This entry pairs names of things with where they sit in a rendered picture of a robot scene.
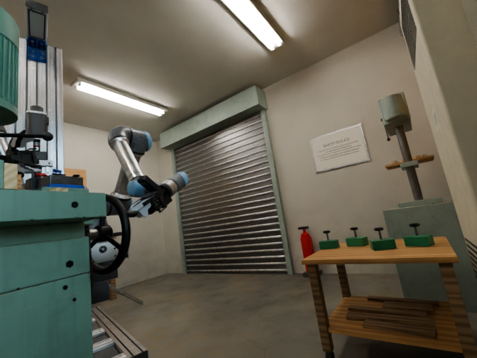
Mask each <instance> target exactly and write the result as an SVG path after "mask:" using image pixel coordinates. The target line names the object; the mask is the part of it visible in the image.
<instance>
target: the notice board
mask: <svg viewBox="0 0 477 358"><path fill-rule="evenodd" d="M309 144H310V148H311V152H312V158H313V162H314V168H315V172H316V173H321V172H324V171H327V170H333V169H336V168H342V167H345V166H350V165H354V164H357V163H363V162H366V161H370V156H369V153H368V148H367V145H366V140H365V136H364V133H363V128H362V124H361V123H360V124H357V125H353V126H350V127H347V128H345V129H341V130H338V131H334V132H331V133H329V134H325V135H322V136H318V137H316V138H313V139H310V140H309Z"/></svg>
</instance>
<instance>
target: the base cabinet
mask: <svg viewBox="0 0 477 358"><path fill-rule="evenodd" d="M0 358H93V340H92V300H91V279H90V273H89V272H88V273H83V274H80V275H76V276H71V277H68V278H63V279H60V280H56V281H51V282H48V283H43V284H40V285H36V286H31V287H28V288H23V289H20V290H17V291H11V292H8V293H3V294H0Z"/></svg>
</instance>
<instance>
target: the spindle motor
mask: <svg viewBox="0 0 477 358"><path fill-rule="evenodd" d="M18 66H19V27H18V25H17V23H16V22H15V20H14V19H13V17H12V16H11V15H10V14H9V13H8V12H7V11H6V10H5V9H3V8H2V7H1V6H0V126H6V125H10V124H14V123H16V122H17V121H18Z"/></svg>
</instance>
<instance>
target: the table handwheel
mask: <svg viewBox="0 0 477 358"><path fill-rule="evenodd" d="M106 202H109V203H111V204H112V205H113V206H114V207H115V209H116V211H117V212H118V214H119V218H120V221H121V231H122V236H121V244H119V243H118V242H116V241H115V240H114V239H113V238H112V236H113V229H112V228H111V226H110V225H108V224H106V225H105V217H101V218H99V225H98V226H96V227H95V228H94V229H90V240H93V241H92V242H91V249H92V247H93V246H94V245H95V244H96V243H97V242H107V241H108V242H110V243H111V244H112V245H114V246H115V247H116V248H117V249H118V250H119V252H118V254H117V256H116V258H115V259H114V261H113V262H112V263H111V264H110V265H108V266H100V265H98V264H96V263H95V262H94V260H93V259H92V268H93V269H92V270H93V272H94V273H96V274H99V275H107V274H110V273H112V272H114V271H115V270H117V268H118V267H120V265H121V264H122V263H123V261H124V259H125V258H126V255H127V253H128V249H129V245H130V241H131V225H130V220H129V217H128V213H127V211H126V208H125V207H124V205H123V204H122V202H121V201H120V200H119V199H118V198H117V197H115V196H113V195H110V194H106Z"/></svg>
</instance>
